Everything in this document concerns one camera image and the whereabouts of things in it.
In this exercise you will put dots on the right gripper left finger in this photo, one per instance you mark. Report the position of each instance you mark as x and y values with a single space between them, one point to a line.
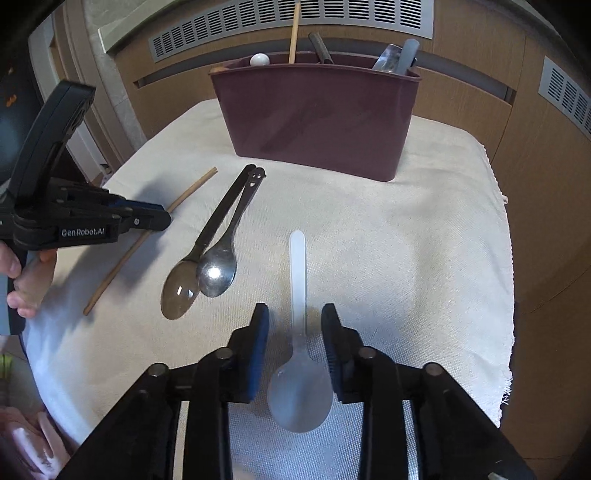
255 349

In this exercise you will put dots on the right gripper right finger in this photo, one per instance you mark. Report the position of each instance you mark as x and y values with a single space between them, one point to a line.
336 348

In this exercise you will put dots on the white plastic spoon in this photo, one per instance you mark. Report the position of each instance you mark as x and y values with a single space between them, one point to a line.
300 391

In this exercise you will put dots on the white ball-handled metal spoon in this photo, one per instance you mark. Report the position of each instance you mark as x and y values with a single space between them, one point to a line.
259 59

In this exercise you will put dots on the wooden chopstick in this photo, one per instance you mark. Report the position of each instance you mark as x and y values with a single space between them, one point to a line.
141 239
292 52

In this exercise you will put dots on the person's left hand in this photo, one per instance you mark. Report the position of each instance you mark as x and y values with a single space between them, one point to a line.
31 283

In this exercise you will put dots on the cream table cloth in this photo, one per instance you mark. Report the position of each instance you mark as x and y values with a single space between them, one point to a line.
421 266

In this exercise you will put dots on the maroon plastic utensil caddy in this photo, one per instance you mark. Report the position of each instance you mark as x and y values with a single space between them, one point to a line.
345 116

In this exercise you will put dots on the grey ventilation grille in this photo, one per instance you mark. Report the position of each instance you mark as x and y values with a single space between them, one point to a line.
415 17

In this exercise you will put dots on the small grey vent grille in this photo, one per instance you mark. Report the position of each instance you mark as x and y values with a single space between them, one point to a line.
560 90

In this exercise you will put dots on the steel spoon smiley handle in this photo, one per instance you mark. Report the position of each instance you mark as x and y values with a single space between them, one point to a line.
217 268

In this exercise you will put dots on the wooden-handled utensil in caddy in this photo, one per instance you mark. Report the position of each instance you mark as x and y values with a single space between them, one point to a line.
218 69

